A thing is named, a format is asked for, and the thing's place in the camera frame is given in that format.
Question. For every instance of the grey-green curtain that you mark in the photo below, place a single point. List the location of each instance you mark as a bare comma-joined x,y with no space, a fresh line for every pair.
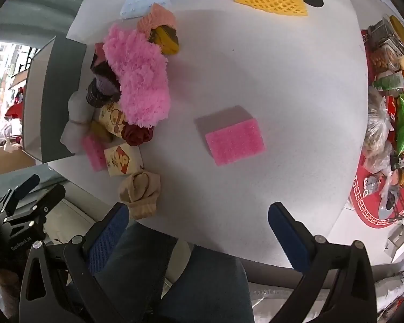
37,3

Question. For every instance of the large pink sponge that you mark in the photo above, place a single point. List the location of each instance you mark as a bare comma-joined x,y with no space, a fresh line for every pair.
235,141

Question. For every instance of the red patterned mat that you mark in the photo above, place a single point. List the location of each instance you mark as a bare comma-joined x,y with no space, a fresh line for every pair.
370,208

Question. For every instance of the peach knitted sock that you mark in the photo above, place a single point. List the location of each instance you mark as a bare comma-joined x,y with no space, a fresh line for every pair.
155,18

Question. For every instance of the cardboard box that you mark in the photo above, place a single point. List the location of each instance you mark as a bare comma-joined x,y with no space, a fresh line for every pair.
6,161

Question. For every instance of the purple sock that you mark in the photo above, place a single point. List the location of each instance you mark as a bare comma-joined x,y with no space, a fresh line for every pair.
107,85

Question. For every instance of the small pink sponge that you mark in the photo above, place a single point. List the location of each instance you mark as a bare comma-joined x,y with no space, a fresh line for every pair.
93,153

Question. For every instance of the white towel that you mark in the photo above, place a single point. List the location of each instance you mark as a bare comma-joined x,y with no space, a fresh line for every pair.
75,121

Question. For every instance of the pink fluffy cloth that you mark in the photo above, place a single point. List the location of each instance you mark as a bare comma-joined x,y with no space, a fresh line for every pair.
141,84

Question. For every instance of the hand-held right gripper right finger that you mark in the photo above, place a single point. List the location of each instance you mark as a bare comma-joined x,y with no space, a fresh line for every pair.
286,239

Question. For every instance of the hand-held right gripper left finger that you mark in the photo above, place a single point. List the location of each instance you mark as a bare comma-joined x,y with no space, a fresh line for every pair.
109,235

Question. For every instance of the yellow tissue packet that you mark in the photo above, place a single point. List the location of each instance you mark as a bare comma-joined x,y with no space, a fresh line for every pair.
123,159
112,117

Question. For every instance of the dark patterned sock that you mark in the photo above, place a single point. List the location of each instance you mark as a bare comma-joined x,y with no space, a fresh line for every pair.
96,98

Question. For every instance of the grey storage box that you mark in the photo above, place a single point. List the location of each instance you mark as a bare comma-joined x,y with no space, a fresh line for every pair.
57,101

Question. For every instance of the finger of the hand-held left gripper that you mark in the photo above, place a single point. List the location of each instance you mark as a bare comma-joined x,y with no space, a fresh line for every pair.
22,188
48,197

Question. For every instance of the yellow soft toy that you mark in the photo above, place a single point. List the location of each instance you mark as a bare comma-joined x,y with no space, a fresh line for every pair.
100,131

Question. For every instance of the dark red sock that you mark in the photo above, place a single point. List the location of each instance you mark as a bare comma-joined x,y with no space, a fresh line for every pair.
138,134

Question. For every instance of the glass jar with yellow lid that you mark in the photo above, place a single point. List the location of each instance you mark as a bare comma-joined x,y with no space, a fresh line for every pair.
390,30

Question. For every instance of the person's left forearm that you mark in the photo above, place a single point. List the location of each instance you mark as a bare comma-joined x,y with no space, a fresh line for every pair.
6,289

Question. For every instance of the clear plastic bag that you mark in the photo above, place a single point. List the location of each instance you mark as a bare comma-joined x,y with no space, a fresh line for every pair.
377,131

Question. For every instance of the beige socks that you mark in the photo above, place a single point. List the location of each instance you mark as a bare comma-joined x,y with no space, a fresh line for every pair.
141,191

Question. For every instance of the green bottle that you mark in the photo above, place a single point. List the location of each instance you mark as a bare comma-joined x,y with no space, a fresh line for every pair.
390,82

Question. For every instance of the small white carton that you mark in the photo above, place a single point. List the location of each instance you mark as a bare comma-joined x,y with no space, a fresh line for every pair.
399,244

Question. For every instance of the person's blue jeans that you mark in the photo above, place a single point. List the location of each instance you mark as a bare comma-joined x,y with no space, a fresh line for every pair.
175,276

